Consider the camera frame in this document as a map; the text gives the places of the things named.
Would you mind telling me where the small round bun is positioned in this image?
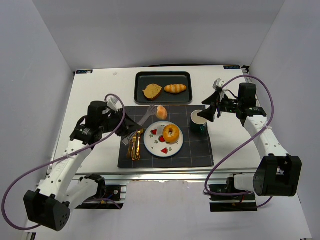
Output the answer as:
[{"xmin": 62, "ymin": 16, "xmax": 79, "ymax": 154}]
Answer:
[{"xmin": 156, "ymin": 106, "xmax": 168, "ymax": 120}]

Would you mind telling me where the orange glazed donut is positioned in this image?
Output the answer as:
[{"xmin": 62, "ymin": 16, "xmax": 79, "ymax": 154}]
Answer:
[{"xmin": 162, "ymin": 124, "xmax": 180, "ymax": 143}]

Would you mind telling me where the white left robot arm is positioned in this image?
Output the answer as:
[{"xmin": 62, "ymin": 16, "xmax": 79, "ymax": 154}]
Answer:
[{"xmin": 23, "ymin": 98, "xmax": 157, "ymax": 232}]

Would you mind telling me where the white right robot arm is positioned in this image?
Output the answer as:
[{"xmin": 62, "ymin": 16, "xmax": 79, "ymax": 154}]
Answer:
[{"xmin": 198, "ymin": 79, "xmax": 302, "ymax": 197}]

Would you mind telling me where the brown bread slice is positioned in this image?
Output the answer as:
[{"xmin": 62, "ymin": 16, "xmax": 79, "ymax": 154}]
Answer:
[{"xmin": 142, "ymin": 83, "xmax": 163, "ymax": 101}]

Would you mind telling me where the striped long bread roll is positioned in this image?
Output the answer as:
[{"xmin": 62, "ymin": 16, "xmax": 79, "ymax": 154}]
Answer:
[{"xmin": 164, "ymin": 84, "xmax": 187, "ymax": 94}]

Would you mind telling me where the gold knife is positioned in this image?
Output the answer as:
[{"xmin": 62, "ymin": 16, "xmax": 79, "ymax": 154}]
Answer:
[{"xmin": 131, "ymin": 133, "xmax": 139, "ymax": 161}]

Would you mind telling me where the gold spoon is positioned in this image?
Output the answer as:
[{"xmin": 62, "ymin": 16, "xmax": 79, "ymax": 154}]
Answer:
[{"xmin": 134, "ymin": 128, "xmax": 144, "ymax": 161}]

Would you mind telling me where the gold fork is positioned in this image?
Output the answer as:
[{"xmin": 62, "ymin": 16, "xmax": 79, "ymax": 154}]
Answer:
[{"xmin": 126, "ymin": 140, "xmax": 133, "ymax": 159}]

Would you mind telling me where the green white mug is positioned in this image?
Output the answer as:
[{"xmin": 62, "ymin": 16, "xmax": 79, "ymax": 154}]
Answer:
[{"xmin": 189, "ymin": 110, "xmax": 207, "ymax": 134}]

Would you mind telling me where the white watermelon pattern plate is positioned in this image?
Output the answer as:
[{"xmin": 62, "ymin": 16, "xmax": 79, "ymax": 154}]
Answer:
[{"xmin": 143, "ymin": 121, "xmax": 184, "ymax": 158}]

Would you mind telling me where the black baking tray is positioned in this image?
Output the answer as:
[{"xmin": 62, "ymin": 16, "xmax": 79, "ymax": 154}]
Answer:
[{"xmin": 134, "ymin": 71, "xmax": 193, "ymax": 105}]

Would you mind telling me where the right blue table label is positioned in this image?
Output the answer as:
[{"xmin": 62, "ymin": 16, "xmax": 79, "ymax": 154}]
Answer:
[{"xmin": 223, "ymin": 65, "xmax": 241, "ymax": 70}]

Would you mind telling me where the dark checked placemat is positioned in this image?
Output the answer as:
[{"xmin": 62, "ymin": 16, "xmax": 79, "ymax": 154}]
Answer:
[{"xmin": 117, "ymin": 105, "xmax": 214, "ymax": 169}]

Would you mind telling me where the blue table label sticker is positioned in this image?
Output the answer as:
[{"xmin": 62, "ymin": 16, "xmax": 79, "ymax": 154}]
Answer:
[{"xmin": 75, "ymin": 69, "xmax": 93, "ymax": 75}]

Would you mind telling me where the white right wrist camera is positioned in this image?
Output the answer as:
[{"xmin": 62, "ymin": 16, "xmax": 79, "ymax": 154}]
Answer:
[{"xmin": 212, "ymin": 78, "xmax": 225, "ymax": 90}]

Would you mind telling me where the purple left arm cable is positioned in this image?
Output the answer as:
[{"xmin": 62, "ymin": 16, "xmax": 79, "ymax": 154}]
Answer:
[{"xmin": 1, "ymin": 93, "xmax": 126, "ymax": 231}]

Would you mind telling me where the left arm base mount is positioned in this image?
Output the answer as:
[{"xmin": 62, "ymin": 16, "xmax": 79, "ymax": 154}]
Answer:
[{"xmin": 76, "ymin": 174, "xmax": 125, "ymax": 210}]

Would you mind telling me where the aluminium frame rail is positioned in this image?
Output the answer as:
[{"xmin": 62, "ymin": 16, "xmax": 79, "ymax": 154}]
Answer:
[{"xmin": 32, "ymin": 172, "xmax": 253, "ymax": 201}]

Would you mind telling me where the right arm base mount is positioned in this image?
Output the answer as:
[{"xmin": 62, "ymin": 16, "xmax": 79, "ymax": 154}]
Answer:
[{"xmin": 208, "ymin": 177, "xmax": 258, "ymax": 213}]

